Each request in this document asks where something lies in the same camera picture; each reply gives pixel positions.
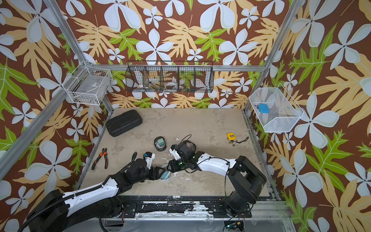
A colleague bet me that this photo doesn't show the black ribbed hard case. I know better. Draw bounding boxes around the black ribbed hard case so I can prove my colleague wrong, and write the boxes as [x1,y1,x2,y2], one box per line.
[106,110,143,137]

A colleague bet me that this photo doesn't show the teal charger plug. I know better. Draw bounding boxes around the teal charger plug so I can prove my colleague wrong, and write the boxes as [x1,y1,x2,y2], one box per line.
[160,171,172,181]

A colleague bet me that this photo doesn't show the white wire basket left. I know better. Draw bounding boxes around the white wire basket left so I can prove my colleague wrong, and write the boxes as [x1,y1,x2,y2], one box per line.
[63,62,113,105]

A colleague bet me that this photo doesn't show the orange handled pliers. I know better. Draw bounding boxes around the orange handled pliers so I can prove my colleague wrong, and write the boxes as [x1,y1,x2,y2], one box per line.
[91,148,109,170]

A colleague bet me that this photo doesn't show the yellow tape measure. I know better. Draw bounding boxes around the yellow tape measure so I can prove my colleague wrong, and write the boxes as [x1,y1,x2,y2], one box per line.
[227,132,236,143]

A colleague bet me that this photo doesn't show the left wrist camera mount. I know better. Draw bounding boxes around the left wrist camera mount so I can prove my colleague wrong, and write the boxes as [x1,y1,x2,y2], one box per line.
[143,151,156,170]

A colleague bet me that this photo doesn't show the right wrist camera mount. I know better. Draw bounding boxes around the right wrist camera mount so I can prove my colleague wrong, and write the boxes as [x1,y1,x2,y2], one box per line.
[169,141,192,160]

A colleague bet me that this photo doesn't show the white wire basket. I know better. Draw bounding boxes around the white wire basket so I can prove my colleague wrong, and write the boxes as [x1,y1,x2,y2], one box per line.
[63,62,113,105]
[249,85,304,133]

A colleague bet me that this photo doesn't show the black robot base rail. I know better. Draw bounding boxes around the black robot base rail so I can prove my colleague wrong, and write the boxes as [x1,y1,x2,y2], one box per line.
[103,195,254,220]

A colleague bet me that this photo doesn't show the black wire basket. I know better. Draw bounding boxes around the black wire basket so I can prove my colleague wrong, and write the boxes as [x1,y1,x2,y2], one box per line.
[124,61,214,93]

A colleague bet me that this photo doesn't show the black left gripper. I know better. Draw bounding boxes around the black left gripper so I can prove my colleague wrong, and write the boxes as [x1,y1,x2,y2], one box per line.
[133,165,166,184]

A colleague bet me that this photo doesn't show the white wire basket right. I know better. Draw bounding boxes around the white wire basket right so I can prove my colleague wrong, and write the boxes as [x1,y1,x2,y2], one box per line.
[249,85,304,133]

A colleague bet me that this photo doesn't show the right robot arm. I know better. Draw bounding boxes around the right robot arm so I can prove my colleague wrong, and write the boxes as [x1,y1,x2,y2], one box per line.
[167,148,267,218]

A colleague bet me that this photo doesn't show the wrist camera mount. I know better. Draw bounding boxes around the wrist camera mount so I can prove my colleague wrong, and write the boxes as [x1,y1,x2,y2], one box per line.
[169,141,192,160]
[143,151,156,170]

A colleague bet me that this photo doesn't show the mint green charger plug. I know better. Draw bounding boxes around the mint green charger plug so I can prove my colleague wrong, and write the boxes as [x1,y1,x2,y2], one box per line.
[157,138,165,148]

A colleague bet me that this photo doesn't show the blue object in basket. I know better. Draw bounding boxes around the blue object in basket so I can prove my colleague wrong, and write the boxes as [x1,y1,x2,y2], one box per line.
[258,104,270,114]

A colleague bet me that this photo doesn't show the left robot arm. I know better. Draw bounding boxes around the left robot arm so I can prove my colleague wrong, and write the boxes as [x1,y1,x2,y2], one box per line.
[18,152,166,232]

